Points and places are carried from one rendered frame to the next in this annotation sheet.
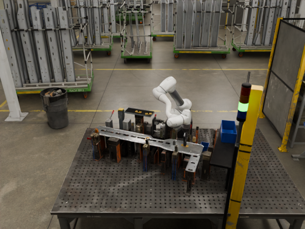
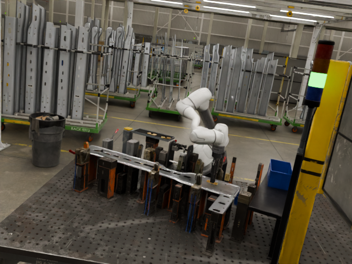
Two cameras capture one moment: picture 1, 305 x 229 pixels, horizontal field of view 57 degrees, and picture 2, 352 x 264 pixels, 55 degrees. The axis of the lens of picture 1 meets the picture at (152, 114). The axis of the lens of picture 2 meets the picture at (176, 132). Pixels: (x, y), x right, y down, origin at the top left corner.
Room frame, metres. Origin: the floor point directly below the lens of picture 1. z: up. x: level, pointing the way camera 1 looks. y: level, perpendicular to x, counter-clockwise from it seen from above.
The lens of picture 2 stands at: (0.29, -0.12, 1.98)
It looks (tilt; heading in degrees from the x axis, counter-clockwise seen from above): 15 degrees down; 2
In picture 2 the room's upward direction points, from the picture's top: 8 degrees clockwise
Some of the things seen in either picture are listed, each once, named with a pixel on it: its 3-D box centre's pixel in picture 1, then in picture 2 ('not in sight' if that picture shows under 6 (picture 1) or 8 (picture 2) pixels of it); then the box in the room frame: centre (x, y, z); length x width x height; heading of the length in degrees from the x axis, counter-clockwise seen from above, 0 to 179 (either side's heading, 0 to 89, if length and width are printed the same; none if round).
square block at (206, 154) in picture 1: (205, 166); (240, 216); (2.44, -0.58, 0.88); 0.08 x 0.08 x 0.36; 70
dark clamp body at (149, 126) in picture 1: (150, 137); (162, 172); (3.01, 0.03, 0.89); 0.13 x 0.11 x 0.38; 160
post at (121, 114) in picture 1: (121, 124); (125, 152); (3.30, 0.42, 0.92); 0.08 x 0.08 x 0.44; 70
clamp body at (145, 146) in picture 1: (146, 156); (151, 191); (2.63, 0.07, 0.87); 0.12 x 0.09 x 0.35; 160
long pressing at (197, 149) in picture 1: (145, 139); (154, 167); (2.82, 0.09, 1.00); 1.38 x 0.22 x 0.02; 70
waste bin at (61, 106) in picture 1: (56, 108); (46, 140); (4.91, 1.88, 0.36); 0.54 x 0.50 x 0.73; 179
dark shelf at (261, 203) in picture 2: (225, 143); (274, 189); (2.70, -0.84, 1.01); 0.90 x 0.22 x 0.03; 160
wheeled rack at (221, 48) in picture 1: (201, 29); (249, 92); (9.81, -1.69, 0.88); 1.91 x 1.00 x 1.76; 86
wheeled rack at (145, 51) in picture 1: (137, 30); (171, 82); (9.74, 0.51, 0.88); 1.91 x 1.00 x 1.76; 0
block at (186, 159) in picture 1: (186, 168); (210, 216); (2.46, -0.37, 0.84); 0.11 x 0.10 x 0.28; 160
